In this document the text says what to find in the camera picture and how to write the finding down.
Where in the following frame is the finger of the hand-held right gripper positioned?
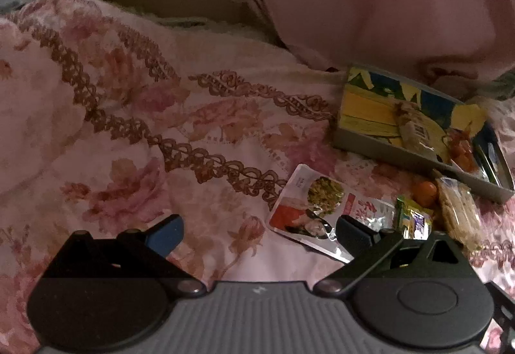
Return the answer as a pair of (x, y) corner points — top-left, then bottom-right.
(485, 281), (515, 342)

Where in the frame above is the grey green cloth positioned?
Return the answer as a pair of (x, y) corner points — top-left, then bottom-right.
(477, 70), (515, 102)

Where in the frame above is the green stick packet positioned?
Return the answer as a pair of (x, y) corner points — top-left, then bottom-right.
(483, 153), (504, 187)

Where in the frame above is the white pouch with food picture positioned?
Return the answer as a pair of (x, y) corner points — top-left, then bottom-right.
(268, 163), (398, 263)

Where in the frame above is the yellow snack packet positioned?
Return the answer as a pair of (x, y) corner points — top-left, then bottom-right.
(395, 195), (434, 241)

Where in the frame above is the grey box with yellow-blue print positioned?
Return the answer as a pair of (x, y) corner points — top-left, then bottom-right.
(333, 65), (515, 204)

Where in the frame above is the clear bag of orange candies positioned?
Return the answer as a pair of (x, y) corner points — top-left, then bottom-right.
(446, 128), (480, 174)

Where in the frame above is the pink floral blanket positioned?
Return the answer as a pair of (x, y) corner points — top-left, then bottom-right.
(0, 0), (515, 354)

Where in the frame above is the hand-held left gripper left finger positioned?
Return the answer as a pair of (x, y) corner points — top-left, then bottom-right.
(48, 214), (208, 297)

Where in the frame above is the clear granola packet white label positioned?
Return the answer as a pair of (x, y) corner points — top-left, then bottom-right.
(394, 101), (444, 162)

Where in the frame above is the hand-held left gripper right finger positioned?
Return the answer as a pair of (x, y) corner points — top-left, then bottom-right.
(314, 215), (469, 296)

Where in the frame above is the small orange tangerine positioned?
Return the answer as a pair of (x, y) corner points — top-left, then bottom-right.
(412, 180), (438, 207)

